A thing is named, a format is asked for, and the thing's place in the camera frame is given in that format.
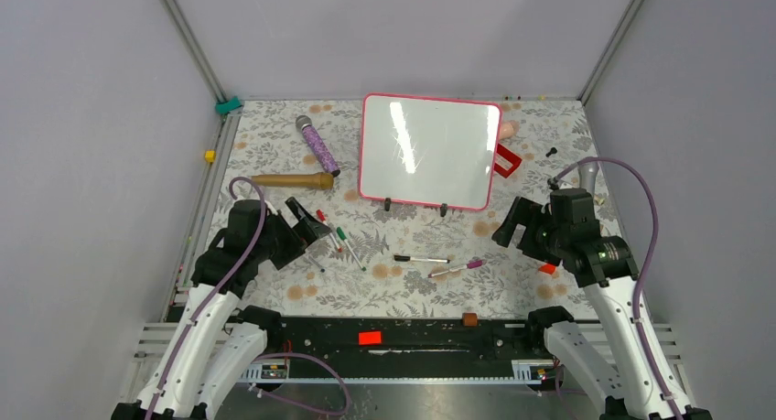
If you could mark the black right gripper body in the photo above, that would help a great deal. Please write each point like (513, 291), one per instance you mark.
(542, 238)

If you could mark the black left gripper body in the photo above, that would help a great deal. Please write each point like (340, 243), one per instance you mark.
(281, 242)

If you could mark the pink framed whiteboard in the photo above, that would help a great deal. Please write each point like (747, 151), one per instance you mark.
(428, 151)

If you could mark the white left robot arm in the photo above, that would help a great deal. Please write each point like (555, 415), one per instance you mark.
(215, 341)

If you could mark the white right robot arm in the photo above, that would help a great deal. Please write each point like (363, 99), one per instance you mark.
(639, 384)

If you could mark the red capped marker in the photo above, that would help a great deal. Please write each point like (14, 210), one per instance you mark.
(332, 234)

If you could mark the green capped marker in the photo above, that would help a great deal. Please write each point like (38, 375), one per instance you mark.
(345, 240)

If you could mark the orange triangle block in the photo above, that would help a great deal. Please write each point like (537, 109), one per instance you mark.
(548, 269)

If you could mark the purple capped marker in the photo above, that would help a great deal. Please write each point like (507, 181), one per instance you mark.
(470, 265)

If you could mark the floral patterned mat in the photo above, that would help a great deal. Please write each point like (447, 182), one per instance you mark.
(264, 140)

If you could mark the silver toy microphone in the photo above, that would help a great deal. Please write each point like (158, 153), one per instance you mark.
(587, 176)

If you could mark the black capped marker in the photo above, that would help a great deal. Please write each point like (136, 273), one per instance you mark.
(420, 259)

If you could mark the purple glitter microphone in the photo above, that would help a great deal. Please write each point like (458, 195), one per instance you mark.
(315, 142)

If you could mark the brown small block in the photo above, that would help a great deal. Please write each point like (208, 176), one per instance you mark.
(469, 319)

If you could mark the red tape label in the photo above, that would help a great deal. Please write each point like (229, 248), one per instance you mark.
(370, 338)

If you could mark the green corner clamp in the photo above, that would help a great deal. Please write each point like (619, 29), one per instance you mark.
(226, 107)

